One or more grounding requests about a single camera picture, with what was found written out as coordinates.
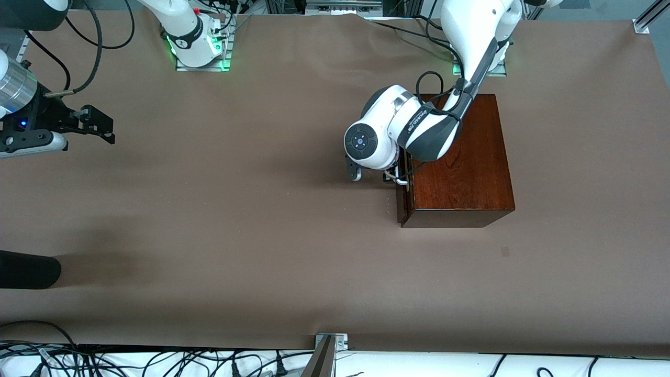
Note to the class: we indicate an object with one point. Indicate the brown paper table cover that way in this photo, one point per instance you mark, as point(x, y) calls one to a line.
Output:
point(235, 183)

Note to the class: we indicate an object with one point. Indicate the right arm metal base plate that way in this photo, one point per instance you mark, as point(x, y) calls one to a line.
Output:
point(201, 68)

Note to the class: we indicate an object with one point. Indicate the black cylinder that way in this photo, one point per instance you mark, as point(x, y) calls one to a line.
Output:
point(26, 269)

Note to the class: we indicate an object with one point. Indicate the small brown tape patch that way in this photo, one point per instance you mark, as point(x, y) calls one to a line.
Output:
point(505, 251)

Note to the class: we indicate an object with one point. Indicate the dark wooden drawer cabinet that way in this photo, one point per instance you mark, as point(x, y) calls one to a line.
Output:
point(460, 178)

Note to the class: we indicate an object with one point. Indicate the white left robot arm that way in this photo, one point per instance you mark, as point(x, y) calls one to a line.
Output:
point(377, 141)

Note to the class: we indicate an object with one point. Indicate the silver metal bracket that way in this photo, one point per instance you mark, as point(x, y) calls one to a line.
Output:
point(340, 343)

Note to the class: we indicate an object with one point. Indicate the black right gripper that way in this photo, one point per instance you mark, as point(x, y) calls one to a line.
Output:
point(46, 113)

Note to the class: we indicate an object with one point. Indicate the silver network device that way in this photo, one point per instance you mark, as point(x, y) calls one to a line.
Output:
point(340, 6)

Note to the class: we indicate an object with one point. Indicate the aluminium corner bracket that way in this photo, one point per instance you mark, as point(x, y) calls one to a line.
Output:
point(643, 25)

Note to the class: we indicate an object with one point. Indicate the dark aluminium profile beam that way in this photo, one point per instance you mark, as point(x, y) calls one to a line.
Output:
point(320, 364)

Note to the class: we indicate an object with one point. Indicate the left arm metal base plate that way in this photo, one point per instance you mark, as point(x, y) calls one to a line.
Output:
point(497, 73)

